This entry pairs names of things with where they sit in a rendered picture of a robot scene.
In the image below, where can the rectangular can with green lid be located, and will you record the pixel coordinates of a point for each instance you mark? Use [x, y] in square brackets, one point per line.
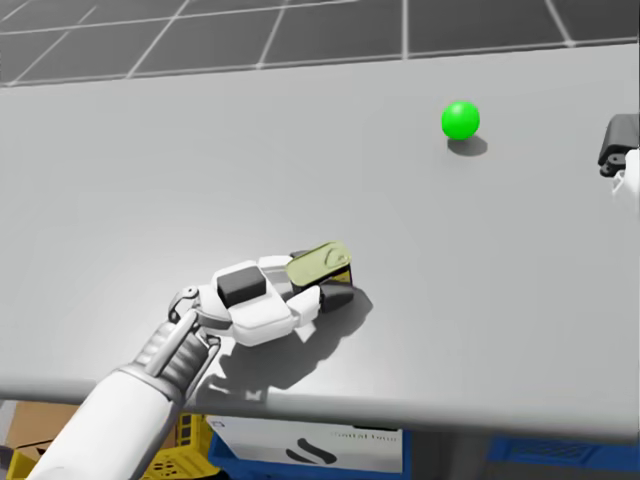
[317, 262]

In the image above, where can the blue box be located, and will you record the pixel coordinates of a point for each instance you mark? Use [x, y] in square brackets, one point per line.
[565, 457]

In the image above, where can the white box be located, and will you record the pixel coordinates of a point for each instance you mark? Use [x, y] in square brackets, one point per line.
[310, 442]

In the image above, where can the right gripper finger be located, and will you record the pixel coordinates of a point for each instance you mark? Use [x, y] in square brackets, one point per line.
[620, 137]

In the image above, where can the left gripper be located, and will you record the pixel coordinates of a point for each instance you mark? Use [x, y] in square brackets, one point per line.
[260, 312]

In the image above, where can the green ball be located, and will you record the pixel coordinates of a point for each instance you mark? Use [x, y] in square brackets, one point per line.
[460, 120]

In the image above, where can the brown box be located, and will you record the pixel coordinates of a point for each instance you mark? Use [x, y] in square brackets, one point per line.
[40, 422]

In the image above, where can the yellow box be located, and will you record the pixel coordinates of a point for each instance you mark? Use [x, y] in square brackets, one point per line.
[187, 445]

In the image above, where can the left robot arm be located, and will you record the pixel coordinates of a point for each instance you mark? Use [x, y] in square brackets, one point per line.
[125, 410]

